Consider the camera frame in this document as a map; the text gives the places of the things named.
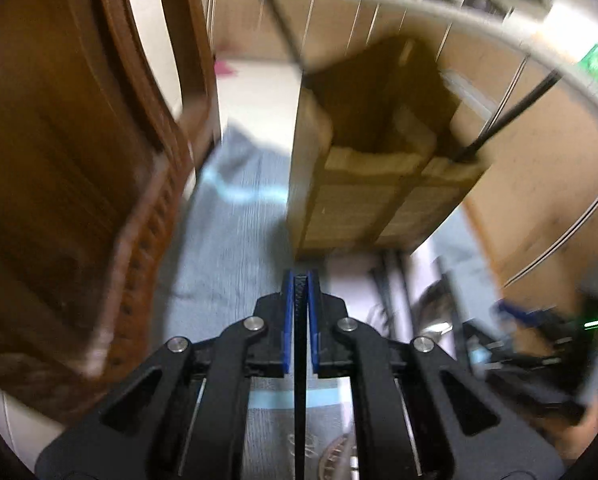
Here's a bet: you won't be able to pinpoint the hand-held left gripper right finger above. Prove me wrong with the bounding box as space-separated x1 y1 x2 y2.
306 270 565 480

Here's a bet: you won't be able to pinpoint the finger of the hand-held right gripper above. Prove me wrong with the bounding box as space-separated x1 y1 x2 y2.
489 297 545 326

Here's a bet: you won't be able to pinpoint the person's right hand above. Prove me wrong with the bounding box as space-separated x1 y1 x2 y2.
554 400 598 463

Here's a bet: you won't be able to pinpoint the carved wooden chair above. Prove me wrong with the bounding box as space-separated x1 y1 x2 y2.
0 0 225 426

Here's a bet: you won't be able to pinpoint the bamboo utensil holder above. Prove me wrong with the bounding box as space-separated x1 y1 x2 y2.
285 35 495 261

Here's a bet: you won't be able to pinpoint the metal spoon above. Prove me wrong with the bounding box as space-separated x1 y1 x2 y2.
411 280 457 336

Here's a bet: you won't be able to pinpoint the tan kitchen cabinets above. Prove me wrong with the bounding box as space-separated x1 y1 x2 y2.
206 0 598 311

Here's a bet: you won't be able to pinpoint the blue-grey cloth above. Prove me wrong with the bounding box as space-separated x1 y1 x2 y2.
151 125 505 480

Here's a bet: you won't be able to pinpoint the black chopstick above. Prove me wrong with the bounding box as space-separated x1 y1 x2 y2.
254 0 307 73
369 251 411 337
294 270 311 480
454 70 565 163

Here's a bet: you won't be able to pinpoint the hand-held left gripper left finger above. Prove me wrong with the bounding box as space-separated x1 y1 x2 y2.
34 269 296 480

